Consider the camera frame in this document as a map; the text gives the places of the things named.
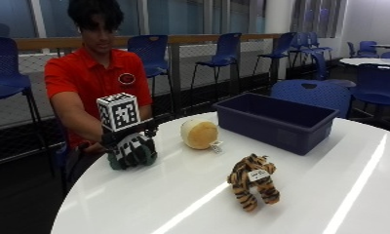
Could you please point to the white cube with black markers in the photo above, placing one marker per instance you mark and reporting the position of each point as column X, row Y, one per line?
column 120, row 112

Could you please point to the round yellow plush toy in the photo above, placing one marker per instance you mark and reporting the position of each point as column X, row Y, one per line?
column 199, row 134

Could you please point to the the person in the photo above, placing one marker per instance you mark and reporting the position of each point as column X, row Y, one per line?
column 87, row 76

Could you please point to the striped tiger plush toy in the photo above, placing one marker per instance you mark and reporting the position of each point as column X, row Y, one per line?
column 250, row 182

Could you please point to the blue chair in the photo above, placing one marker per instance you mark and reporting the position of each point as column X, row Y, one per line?
column 222, row 53
column 377, row 84
column 5, row 74
column 366, row 48
column 309, row 44
column 151, row 53
column 312, row 94
column 281, row 48

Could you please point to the dark blue plastic bin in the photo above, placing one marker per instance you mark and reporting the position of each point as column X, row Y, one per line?
column 274, row 122

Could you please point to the white round table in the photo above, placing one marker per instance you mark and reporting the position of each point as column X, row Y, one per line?
column 389, row 46
column 370, row 61

